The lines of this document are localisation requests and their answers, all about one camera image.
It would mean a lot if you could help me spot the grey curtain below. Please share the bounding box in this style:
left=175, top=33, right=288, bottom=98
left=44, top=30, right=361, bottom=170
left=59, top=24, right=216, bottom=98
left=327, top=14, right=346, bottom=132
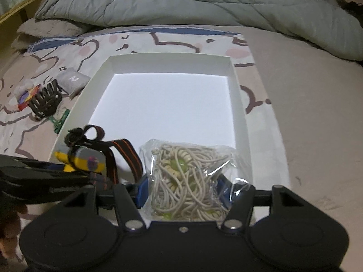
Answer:
left=0, top=0, right=37, bottom=15

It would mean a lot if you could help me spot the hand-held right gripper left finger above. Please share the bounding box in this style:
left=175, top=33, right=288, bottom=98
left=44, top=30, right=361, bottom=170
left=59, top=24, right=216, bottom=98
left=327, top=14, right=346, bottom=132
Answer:
left=61, top=176, right=149, bottom=231

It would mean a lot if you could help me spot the white fluffy bow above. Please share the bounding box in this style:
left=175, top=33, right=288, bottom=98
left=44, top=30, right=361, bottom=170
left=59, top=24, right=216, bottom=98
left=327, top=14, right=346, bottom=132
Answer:
left=13, top=78, right=38, bottom=98

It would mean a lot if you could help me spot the beige fleece blanket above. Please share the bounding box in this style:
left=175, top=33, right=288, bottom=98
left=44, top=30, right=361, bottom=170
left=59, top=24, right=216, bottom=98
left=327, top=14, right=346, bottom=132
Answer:
left=11, top=18, right=95, bottom=55

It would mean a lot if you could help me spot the grey packet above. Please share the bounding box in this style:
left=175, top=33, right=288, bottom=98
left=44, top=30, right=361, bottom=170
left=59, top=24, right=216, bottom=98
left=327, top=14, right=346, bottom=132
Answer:
left=55, top=66, right=91, bottom=99

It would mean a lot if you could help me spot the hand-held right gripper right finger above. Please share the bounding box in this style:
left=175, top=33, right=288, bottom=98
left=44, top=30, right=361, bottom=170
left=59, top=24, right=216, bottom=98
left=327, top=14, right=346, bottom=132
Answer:
left=217, top=176, right=305, bottom=231

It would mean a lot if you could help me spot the green clip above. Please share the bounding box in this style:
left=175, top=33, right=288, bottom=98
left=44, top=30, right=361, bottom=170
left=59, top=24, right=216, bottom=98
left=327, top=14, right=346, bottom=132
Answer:
left=49, top=109, right=70, bottom=134

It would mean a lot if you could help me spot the red colourful card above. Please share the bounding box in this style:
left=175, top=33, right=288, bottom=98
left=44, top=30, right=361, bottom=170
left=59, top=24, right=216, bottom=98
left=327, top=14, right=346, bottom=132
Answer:
left=17, top=84, right=43, bottom=110

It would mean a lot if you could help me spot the person's left hand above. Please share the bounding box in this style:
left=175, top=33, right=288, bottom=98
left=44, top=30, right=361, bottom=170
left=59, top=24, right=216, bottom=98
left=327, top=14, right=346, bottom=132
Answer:
left=0, top=202, right=29, bottom=261

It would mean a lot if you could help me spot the grey duvet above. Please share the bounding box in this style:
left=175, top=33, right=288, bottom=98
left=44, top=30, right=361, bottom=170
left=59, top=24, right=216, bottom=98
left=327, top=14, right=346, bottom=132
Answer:
left=35, top=0, right=363, bottom=62

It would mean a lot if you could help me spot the wooden headboard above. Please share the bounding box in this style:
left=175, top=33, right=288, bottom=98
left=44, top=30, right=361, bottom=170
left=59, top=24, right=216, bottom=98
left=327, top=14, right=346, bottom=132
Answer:
left=0, top=0, right=52, bottom=30

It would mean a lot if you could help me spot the headlamp with black-orange strap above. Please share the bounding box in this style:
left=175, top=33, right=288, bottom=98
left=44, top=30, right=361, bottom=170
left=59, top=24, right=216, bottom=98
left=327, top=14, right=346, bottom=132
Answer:
left=55, top=125, right=144, bottom=185

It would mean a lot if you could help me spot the black hair claw clip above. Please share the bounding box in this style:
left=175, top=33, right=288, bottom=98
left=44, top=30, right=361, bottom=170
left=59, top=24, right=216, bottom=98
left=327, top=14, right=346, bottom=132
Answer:
left=30, top=79, right=63, bottom=119

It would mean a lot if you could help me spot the printed bear blanket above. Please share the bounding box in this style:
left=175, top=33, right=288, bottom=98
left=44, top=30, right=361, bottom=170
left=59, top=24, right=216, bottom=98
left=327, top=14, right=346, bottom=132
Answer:
left=0, top=26, right=273, bottom=221

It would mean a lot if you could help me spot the clear bag of beige cords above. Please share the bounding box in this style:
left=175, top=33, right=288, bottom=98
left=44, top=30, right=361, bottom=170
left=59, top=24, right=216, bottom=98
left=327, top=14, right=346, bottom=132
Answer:
left=139, top=139, right=254, bottom=222

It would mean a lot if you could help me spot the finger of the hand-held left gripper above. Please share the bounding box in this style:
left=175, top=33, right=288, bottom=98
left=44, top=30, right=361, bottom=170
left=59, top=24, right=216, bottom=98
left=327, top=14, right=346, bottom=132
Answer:
left=0, top=171, right=95, bottom=206
left=0, top=153, right=71, bottom=174

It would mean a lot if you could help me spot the beige bed sheet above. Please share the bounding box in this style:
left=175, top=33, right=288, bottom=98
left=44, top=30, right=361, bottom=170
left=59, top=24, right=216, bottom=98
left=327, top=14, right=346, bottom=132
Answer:
left=0, top=24, right=363, bottom=233

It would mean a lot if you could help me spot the white cardboard box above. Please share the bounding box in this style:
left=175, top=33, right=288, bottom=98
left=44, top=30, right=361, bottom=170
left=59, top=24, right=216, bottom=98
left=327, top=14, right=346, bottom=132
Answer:
left=48, top=53, right=292, bottom=222

